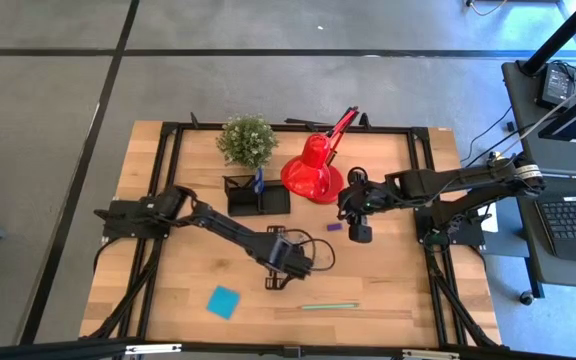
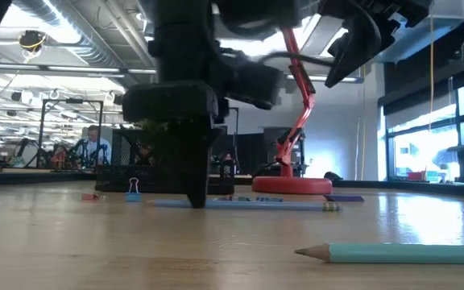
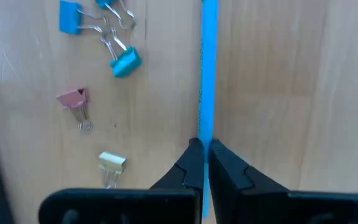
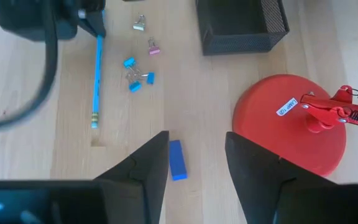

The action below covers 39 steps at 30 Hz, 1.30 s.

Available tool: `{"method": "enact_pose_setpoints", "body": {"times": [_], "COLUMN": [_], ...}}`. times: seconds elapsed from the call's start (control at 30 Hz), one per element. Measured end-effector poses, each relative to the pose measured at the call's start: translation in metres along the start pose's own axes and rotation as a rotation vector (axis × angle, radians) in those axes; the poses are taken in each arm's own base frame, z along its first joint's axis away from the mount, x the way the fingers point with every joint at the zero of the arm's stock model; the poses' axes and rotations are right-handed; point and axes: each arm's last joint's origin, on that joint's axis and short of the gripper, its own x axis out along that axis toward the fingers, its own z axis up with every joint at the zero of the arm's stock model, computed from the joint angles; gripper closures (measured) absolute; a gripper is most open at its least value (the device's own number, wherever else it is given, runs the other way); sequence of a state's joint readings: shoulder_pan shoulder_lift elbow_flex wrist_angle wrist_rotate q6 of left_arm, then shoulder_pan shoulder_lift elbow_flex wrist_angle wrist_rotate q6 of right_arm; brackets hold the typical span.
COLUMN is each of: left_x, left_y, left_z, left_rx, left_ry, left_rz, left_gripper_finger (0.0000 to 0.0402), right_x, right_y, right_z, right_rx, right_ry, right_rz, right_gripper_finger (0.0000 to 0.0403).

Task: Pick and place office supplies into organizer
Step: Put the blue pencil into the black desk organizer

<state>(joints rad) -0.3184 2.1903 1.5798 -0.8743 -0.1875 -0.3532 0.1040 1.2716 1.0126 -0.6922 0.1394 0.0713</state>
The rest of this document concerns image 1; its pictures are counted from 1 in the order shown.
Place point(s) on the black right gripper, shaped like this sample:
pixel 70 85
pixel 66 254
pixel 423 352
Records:
pixel 363 200

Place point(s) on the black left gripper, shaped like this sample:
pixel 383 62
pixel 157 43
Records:
pixel 285 257

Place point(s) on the purple sticky note pad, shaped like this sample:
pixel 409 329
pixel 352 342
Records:
pixel 334 227

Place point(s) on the black mesh desk organizer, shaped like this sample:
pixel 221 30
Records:
pixel 273 200

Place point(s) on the blue sticky note pad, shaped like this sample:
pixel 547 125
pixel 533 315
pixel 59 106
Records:
pixel 223 302

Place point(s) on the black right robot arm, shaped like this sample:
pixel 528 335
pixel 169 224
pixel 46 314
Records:
pixel 448 182

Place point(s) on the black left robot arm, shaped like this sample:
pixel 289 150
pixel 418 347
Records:
pixel 218 227

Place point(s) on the red desk lamp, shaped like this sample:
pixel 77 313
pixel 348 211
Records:
pixel 310 175

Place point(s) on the potted plant with white flowers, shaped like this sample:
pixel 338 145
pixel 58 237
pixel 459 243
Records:
pixel 247 141

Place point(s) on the dark grey side desk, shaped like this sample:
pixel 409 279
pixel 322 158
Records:
pixel 523 100

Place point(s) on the black caster wheel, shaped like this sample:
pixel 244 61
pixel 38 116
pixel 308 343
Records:
pixel 526 298

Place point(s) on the black device box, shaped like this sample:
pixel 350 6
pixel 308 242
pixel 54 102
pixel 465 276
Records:
pixel 557 85

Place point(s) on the black pole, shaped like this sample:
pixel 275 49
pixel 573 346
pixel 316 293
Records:
pixel 560 37

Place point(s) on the black metal table frame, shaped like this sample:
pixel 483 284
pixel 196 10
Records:
pixel 428 150

